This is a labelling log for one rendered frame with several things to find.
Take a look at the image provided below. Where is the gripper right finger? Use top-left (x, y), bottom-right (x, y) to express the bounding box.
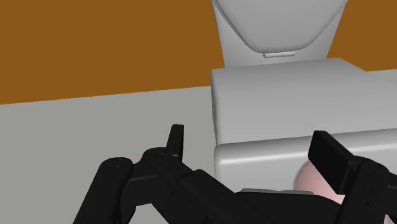
top-left (307, 130), bottom-right (397, 224)

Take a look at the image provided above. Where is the pink round object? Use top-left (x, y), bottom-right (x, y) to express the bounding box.
top-left (293, 160), bottom-right (346, 206)

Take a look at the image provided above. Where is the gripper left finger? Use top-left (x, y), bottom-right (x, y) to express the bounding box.
top-left (73, 123), bottom-right (246, 224)

